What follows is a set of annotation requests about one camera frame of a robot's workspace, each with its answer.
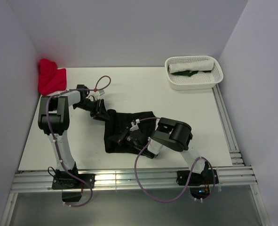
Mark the black t shirt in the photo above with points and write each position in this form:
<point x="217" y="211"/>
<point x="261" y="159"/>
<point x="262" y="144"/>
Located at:
<point x="116" y="122"/>

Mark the dark green rolled t shirt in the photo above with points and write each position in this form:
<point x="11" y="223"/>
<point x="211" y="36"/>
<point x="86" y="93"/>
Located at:
<point x="189" y="73"/>

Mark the white perforated plastic basket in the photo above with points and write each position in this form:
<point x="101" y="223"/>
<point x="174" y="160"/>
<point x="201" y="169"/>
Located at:
<point x="197" y="81"/>

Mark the rolled white t shirt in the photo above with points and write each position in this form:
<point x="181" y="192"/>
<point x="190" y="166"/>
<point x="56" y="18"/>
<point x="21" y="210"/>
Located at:
<point x="205" y="65"/>

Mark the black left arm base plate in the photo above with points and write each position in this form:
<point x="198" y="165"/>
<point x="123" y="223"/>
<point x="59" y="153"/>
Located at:
<point x="61" y="180"/>

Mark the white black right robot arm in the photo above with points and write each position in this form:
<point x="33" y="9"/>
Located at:
<point x="152" y="135"/>

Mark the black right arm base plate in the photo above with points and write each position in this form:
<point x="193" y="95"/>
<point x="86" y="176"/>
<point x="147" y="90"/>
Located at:
<point x="206" y="177"/>

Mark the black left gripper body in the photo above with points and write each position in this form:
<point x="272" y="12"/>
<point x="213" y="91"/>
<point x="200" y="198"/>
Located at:
<point x="92" y="107"/>

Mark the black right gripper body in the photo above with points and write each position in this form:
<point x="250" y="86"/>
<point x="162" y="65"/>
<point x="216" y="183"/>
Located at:
<point x="125" y="139"/>

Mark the aluminium frame rail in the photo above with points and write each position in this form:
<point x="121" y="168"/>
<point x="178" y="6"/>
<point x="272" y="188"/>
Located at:
<point x="237" y="175"/>

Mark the red t shirt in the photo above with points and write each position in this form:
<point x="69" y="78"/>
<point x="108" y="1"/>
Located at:
<point x="51" y="79"/>

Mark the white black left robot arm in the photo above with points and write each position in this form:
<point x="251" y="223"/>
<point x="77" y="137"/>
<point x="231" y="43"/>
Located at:
<point x="54" y="121"/>

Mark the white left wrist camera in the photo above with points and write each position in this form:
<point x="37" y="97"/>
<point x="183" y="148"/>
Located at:
<point x="99" y="93"/>

